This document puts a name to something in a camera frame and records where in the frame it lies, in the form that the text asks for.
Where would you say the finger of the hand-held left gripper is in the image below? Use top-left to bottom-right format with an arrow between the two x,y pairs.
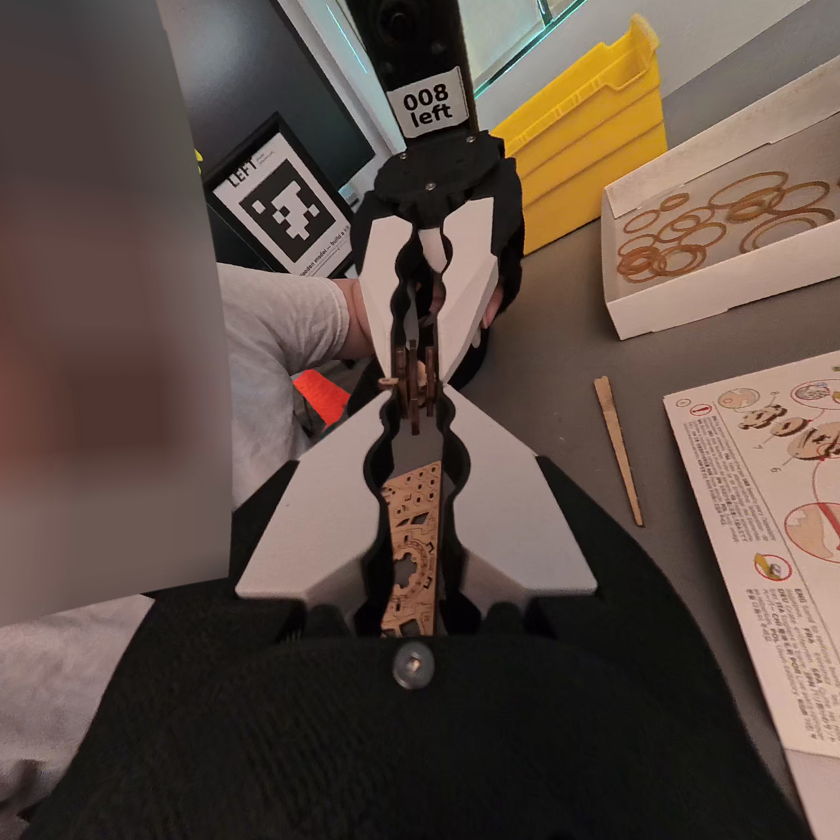
433,196 -> 505,383
358,217 -> 422,395

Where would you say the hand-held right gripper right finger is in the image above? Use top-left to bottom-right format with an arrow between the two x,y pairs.
436,385 -> 599,635

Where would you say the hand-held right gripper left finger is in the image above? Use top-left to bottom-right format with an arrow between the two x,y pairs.
234,387 -> 401,635

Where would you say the wooden model assembly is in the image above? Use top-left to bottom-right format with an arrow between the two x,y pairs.
377,335 -> 439,437

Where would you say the person's left forearm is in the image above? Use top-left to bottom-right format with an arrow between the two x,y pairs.
328,279 -> 370,362

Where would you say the wooden parts sheet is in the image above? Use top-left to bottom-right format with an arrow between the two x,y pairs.
381,459 -> 442,639

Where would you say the framed marker sign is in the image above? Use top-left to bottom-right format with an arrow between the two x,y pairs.
203,112 -> 361,278

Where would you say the thin wooden stick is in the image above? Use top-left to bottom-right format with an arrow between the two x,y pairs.
594,375 -> 646,528

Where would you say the orange object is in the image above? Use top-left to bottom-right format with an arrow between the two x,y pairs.
292,369 -> 353,427

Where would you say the yellow plastic bin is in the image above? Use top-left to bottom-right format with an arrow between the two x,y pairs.
489,13 -> 668,257

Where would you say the dark monitor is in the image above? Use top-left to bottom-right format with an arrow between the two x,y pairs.
272,0 -> 380,194

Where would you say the window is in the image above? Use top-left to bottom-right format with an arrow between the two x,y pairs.
456,0 -> 592,96

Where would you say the white cardboard box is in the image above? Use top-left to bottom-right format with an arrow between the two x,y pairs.
600,56 -> 840,341

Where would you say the pile of rubber bands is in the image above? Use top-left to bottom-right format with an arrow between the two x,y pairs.
617,171 -> 837,284

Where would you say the instruction booklet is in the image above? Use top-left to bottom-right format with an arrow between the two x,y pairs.
663,351 -> 840,840

